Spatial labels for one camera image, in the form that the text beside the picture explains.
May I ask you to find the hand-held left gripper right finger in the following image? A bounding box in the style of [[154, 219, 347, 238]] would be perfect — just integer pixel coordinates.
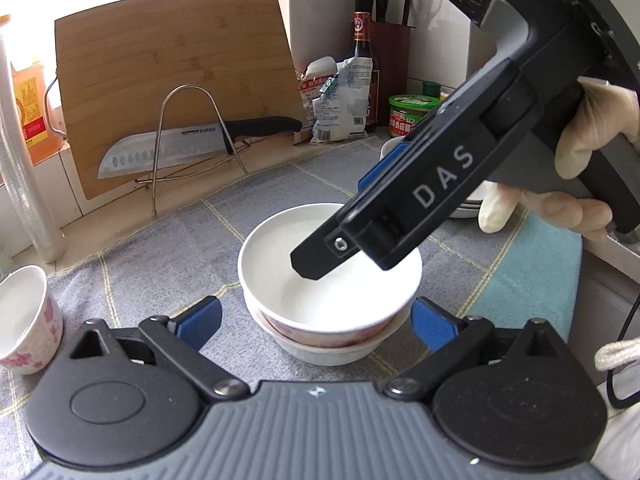
[[386, 297, 566, 404]]

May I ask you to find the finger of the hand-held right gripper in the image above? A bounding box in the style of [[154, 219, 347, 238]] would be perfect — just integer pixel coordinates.
[[357, 141, 417, 196], [290, 212, 373, 282]]

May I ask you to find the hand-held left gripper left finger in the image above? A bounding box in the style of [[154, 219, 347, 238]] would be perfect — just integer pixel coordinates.
[[69, 296, 251, 402]]

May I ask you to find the white plate with fruit print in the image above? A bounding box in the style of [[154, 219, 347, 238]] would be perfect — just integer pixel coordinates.
[[380, 137, 496, 207]]

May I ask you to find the white bowl with pink flowers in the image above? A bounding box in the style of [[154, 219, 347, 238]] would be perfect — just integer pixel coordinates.
[[256, 310, 408, 367], [238, 203, 424, 350], [0, 266, 64, 375]]

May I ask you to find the person's right hand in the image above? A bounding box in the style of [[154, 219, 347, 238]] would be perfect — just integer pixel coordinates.
[[477, 77, 640, 242]]

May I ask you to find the green lidded jar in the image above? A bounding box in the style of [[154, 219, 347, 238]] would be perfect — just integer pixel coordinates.
[[388, 93, 441, 139]]

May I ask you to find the grey blue checked mat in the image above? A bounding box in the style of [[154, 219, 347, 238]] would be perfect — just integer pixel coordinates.
[[0, 135, 583, 480]]

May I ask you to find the white blue printed bag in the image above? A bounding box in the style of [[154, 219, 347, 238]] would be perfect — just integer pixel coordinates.
[[312, 57, 377, 144]]

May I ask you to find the dark red knife block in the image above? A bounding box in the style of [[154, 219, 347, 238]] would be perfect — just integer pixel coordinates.
[[370, 21, 411, 129]]

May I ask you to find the red white printed bag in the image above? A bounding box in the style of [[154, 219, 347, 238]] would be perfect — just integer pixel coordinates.
[[299, 55, 341, 146]]

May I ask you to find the dark soy sauce bottle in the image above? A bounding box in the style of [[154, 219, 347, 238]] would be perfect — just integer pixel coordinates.
[[345, 11, 381, 134]]

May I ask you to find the tall plastic wrap roll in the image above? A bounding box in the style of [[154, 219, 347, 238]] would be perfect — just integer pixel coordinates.
[[0, 35, 67, 263]]

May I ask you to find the bamboo cutting board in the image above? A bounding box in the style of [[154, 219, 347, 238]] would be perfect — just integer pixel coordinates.
[[54, 0, 303, 201]]

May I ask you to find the orange cooking oil bottle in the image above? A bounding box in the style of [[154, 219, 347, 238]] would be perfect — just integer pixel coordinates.
[[0, 12, 68, 166]]

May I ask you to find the black handled kitchen knife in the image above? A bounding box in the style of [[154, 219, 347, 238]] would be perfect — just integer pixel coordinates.
[[97, 116, 303, 181]]

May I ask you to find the white braided cord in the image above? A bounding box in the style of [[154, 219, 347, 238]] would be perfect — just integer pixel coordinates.
[[594, 337, 640, 372]]

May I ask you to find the black cable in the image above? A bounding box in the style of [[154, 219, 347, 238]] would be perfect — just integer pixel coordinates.
[[604, 305, 640, 411]]

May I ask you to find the steel wire rack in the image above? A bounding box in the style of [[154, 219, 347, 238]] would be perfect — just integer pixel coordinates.
[[135, 85, 251, 218]]

